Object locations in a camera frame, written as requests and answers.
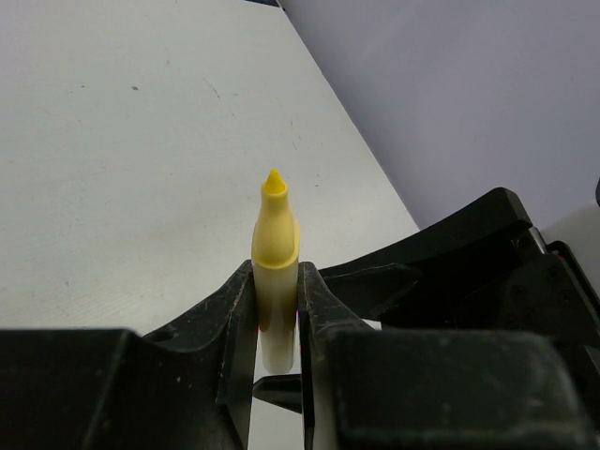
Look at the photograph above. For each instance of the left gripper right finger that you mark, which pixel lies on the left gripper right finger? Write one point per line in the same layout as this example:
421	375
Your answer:
429	389

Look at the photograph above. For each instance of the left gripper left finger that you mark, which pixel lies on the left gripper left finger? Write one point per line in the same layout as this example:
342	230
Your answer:
186	385

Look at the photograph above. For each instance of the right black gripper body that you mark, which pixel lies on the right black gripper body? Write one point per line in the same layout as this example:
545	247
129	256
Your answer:
510	285

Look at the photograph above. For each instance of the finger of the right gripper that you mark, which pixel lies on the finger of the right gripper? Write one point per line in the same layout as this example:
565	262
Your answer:
371	290
422	253

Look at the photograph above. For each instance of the yellow glue stick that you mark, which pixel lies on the yellow glue stick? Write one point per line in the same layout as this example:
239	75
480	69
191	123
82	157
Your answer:
275	262

